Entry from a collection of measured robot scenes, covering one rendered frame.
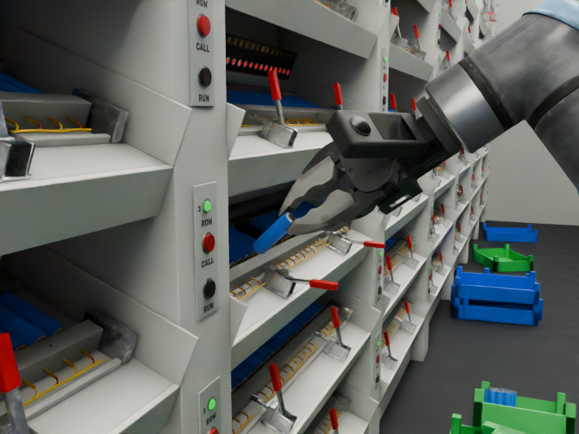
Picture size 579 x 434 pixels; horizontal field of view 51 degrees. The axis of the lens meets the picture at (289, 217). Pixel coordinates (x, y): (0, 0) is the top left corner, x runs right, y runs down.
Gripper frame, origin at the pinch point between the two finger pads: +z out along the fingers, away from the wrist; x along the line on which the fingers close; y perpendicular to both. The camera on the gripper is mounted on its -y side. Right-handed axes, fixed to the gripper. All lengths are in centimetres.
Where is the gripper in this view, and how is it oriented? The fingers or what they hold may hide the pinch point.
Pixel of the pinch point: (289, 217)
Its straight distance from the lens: 69.7
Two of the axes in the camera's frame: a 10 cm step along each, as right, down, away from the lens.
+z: -7.9, 5.4, 3.0
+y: 4.8, 2.2, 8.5
